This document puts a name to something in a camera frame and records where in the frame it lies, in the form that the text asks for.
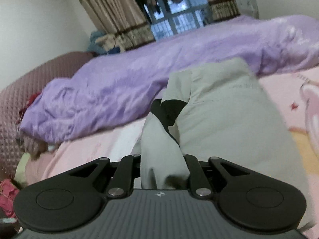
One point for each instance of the grey and black jacket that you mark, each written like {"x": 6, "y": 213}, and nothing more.
{"x": 218, "y": 110}

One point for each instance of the left beige curtain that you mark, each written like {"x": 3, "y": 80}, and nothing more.
{"x": 122, "y": 18}

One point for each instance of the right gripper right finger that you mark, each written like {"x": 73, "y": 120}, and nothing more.
{"x": 197, "y": 184}

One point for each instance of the maroon quilted headboard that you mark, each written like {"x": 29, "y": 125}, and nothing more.
{"x": 15, "y": 97}

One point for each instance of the red clothes beside bed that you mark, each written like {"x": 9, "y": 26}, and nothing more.
{"x": 8, "y": 193}

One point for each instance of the pile of clothes by curtain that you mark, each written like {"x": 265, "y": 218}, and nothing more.
{"x": 105, "y": 44}

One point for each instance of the pink cartoon bed blanket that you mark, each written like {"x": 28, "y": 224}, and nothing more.
{"x": 283, "y": 89}

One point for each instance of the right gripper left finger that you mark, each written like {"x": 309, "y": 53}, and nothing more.
{"x": 122, "y": 182}

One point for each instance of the purple duvet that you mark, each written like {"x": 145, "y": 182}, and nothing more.
{"x": 113, "y": 90}

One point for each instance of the window with hanging clothes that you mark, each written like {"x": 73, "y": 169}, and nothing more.
{"x": 170, "y": 17}

